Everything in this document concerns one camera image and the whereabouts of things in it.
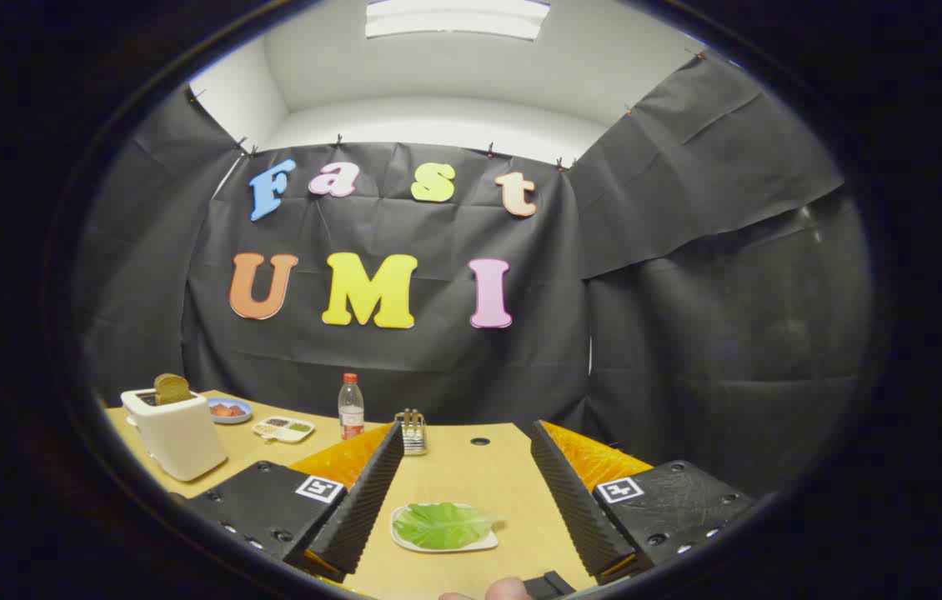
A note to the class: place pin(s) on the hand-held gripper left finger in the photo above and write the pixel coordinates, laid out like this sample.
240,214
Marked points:
363,500

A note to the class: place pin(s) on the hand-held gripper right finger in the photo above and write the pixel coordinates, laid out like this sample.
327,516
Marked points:
575,500

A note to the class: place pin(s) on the green lettuce leaf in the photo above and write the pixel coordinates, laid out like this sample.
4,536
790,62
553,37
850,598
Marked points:
442,525

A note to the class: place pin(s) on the brown bread slice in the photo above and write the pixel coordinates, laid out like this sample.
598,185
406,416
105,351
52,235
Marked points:
172,389

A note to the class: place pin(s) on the white square plate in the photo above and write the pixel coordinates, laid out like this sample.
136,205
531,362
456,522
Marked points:
404,542

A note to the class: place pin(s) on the clear plastic water bottle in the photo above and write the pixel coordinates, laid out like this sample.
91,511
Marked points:
351,412

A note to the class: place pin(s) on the white seasoning tray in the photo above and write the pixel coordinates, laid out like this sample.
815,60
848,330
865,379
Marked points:
283,430

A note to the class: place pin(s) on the small blue plate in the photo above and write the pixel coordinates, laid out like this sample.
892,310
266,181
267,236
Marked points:
243,416

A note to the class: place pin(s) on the red food slices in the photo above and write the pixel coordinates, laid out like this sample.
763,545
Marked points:
227,409

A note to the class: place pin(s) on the white toaster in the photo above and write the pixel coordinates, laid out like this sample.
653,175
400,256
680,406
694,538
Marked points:
183,437

